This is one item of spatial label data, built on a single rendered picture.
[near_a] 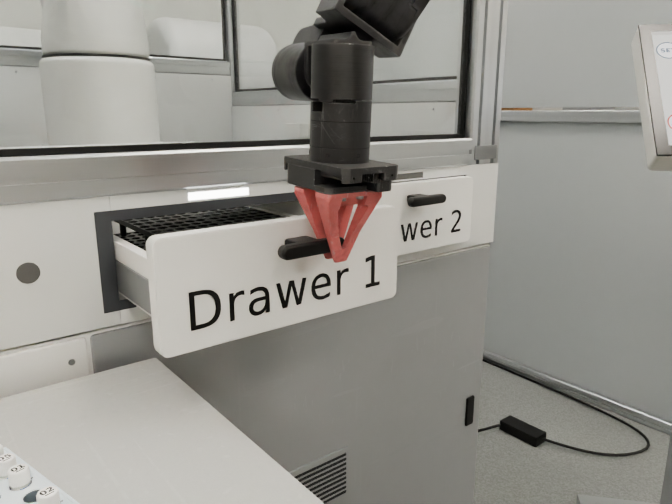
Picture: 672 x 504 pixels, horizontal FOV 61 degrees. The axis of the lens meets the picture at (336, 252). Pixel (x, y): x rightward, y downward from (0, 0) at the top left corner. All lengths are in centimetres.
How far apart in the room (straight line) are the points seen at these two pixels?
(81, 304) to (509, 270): 194
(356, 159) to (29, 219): 33
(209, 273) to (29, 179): 21
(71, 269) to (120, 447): 21
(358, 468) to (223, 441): 51
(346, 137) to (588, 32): 174
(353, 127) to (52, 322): 37
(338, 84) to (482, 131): 54
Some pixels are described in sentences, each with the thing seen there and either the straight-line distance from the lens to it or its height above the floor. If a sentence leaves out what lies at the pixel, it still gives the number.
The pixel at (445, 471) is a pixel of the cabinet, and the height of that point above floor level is 36.
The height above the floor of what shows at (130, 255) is 89.
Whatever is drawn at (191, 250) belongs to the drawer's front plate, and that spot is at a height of 91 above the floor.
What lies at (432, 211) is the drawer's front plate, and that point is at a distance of 92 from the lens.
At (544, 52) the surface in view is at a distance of 228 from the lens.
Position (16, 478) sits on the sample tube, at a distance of 44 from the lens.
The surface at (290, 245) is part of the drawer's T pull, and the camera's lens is 53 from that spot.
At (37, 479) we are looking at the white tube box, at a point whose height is 80.
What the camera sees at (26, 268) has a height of 88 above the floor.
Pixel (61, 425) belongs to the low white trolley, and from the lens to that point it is 59.
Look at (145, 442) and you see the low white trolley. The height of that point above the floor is 76.
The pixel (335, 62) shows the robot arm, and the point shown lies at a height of 107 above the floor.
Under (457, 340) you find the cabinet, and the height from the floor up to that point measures 63.
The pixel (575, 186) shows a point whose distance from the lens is 220.
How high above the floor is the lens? 103
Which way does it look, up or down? 14 degrees down
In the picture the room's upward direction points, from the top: straight up
